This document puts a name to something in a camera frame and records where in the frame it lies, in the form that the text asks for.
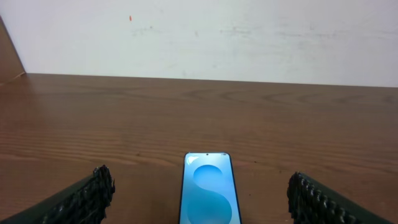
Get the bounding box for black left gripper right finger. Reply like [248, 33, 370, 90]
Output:
[287, 172, 391, 224]

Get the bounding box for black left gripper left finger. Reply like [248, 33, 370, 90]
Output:
[1, 165, 115, 224]

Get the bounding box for blue Samsung Galaxy smartphone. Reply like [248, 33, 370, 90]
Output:
[178, 152, 242, 224]

